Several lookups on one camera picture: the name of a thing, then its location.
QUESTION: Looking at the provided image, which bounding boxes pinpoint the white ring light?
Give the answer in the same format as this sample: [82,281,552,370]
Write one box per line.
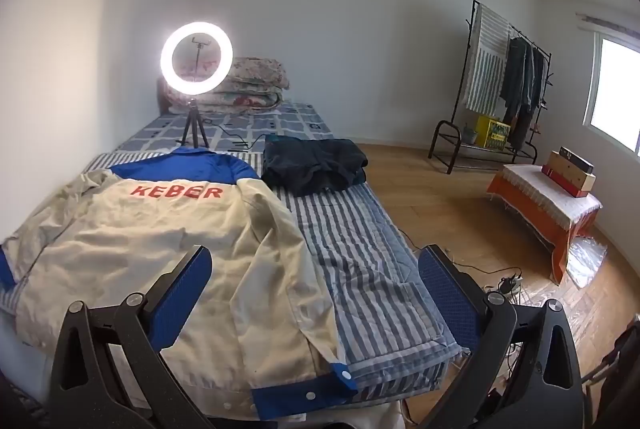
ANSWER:
[160,21,234,97]

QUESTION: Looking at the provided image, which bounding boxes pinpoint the beige and blue work jacket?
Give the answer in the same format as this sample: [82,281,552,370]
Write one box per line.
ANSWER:
[0,145,358,420]

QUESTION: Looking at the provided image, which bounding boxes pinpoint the clear plastic sheet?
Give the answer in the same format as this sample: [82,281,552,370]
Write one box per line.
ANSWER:
[565,236,608,290]

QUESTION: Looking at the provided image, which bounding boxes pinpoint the blue white striped blanket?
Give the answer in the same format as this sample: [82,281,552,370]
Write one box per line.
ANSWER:
[0,149,471,405]

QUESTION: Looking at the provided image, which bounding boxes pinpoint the dark hanging clothes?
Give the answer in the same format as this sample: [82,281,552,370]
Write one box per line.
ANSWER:
[500,35,548,150]

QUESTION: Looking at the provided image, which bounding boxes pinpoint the black floor cable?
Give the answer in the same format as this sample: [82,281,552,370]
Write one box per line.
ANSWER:
[400,229,521,282]

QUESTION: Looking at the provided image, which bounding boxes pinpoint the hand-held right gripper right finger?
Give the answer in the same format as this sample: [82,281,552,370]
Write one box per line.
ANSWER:
[417,245,586,429]

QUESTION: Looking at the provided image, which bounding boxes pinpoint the black cable on bed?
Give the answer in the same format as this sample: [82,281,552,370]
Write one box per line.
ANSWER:
[202,122,271,155]

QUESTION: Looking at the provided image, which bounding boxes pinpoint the tan cardboard box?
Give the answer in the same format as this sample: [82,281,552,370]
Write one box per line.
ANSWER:
[547,150,597,191]

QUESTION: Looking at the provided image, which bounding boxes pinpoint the window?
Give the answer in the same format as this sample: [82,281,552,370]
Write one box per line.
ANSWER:
[582,29,640,155]

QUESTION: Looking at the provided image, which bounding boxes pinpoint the black tripod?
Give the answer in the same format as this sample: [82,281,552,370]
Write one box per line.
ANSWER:
[176,96,213,152]

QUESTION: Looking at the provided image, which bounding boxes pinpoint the folded floral quilts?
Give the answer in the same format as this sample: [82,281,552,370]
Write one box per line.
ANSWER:
[165,56,291,114]

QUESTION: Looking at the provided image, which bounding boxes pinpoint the bed with blue checked sheet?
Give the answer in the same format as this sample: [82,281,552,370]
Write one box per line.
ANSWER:
[115,102,333,155]

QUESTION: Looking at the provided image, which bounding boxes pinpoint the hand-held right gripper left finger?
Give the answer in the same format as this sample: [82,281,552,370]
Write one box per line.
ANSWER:
[47,245,213,429]

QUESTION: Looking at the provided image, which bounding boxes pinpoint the striped hanging cloth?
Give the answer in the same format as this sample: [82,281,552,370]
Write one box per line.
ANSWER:
[462,3,512,116]

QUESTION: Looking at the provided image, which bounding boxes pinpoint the folded dark clothes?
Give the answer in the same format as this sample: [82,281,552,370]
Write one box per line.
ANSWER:
[262,134,369,197]

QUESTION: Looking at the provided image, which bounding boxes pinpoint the yellow crate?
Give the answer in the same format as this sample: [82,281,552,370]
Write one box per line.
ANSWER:
[475,115,512,148]

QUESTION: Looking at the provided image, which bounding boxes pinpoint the dark flat box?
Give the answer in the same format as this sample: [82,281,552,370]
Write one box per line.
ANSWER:
[559,146,595,175]

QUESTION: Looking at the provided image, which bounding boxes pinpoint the bench with orange cover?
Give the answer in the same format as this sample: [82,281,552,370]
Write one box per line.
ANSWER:
[486,163,603,285]

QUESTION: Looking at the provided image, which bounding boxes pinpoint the red flat box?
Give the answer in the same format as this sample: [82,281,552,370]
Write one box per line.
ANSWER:
[541,165,591,198]

